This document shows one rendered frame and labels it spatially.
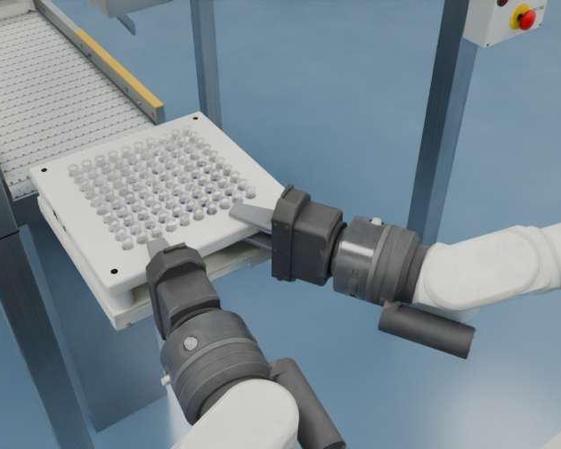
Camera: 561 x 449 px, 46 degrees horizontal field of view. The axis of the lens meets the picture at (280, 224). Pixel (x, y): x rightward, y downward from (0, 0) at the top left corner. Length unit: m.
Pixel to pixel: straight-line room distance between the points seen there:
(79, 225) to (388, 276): 0.35
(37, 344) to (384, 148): 1.77
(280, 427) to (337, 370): 1.34
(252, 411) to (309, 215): 0.25
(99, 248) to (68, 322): 0.76
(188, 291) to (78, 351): 0.94
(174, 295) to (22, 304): 0.52
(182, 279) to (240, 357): 0.11
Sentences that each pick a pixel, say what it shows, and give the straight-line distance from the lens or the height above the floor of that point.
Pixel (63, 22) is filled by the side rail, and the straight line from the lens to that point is 1.46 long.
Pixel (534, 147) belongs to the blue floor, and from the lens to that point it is 2.81.
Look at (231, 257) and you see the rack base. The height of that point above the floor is 0.97.
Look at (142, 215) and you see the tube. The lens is 0.77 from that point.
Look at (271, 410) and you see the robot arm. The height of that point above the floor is 1.05.
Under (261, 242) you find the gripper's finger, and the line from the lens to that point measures 0.76.
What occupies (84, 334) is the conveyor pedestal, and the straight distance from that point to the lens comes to 1.54.
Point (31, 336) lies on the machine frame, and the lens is 1.19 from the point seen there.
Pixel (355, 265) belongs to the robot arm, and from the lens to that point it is 0.70.
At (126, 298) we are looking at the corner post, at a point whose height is 0.98.
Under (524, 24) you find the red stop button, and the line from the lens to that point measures 1.42.
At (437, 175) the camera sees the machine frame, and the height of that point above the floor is 0.55.
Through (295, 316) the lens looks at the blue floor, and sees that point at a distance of 1.99.
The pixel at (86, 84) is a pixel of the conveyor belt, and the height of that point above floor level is 0.89.
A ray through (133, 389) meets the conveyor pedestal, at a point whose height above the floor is 0.09.
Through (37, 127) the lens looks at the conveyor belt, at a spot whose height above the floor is 0.89.
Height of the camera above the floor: 1.51
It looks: 42 degrees down
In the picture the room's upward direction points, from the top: straight up
